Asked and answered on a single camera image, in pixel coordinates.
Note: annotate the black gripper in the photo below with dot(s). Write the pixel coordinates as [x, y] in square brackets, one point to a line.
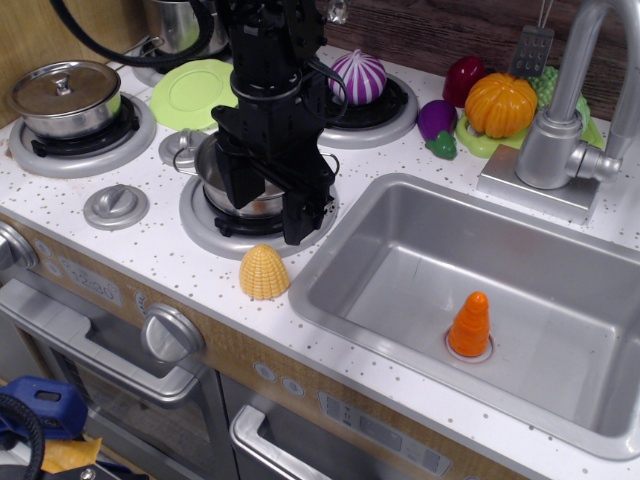
[268, 118]

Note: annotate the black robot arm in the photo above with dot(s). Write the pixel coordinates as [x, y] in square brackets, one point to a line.
[270, 40]

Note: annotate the front stove burner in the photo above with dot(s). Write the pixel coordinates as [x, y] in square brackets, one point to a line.
[197, 219]

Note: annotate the stove burner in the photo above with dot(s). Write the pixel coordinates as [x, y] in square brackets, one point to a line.
[103, 160]
[376, 124]
[197, 219]

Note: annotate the yellow toy corn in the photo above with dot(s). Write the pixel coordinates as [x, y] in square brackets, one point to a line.
[263, 275]

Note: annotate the small silver pan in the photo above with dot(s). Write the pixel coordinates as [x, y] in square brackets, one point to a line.
[299, 171]

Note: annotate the right rear stove burner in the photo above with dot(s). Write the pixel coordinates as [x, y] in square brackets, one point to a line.
[376, 124]

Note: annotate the left rear stove burner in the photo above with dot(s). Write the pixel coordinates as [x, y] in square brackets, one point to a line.
[103, 160]

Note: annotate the grey stovetop knob rear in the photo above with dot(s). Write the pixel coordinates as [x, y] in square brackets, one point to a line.
[179, 149]

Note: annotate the grey stovetop knob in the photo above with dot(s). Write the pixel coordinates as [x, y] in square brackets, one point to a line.
[116, 207]
[179, 149]

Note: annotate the light green plate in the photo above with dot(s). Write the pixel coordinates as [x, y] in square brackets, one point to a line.
[185, 97]

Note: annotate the purple white toy onion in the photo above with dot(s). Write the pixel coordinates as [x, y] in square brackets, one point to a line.
[363, 75]

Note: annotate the grey stovetop knob front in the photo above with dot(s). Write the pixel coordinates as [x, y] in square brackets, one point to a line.
[116, 207]

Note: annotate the silver oven knob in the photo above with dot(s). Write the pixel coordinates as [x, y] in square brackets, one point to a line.
[15, 249]
[168, 335]

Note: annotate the purple toy eggplant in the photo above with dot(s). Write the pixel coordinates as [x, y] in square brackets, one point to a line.
[436, 122]

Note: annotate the tall silver pot background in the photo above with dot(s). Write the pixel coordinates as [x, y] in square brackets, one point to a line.
[173, 27]

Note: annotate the dark red toy pepper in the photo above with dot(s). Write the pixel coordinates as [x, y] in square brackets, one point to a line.
[461, 77]

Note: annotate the silver pot with lid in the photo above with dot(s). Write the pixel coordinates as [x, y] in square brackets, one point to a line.
[68, 100]

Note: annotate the orange toy carrot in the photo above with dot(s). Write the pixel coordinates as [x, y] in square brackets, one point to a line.
[469, 335]

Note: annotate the orange toy pumpkin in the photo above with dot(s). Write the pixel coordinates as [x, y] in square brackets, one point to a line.
[500, 105]

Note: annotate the silver oven knob left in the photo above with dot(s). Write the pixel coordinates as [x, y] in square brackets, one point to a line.
[15, 249]

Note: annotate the silver toy faucet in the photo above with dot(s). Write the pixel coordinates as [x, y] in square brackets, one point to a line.
[555, 171]

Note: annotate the silver sink basin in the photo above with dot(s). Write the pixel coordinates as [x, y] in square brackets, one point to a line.
[530, 318]

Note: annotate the silver slotted spatula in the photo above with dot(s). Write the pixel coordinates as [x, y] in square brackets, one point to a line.
[534, 46]

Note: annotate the green toy vegetable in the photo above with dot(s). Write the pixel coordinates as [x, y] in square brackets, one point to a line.
[544, 87]

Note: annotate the blue clamp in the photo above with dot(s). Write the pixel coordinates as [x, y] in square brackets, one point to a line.
[58, 405]

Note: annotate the silver dishwasher door handle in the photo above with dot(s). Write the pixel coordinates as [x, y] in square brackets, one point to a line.
[244, 433]

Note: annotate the silver oven door handle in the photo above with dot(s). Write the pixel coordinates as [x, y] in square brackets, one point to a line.
[67, 332]

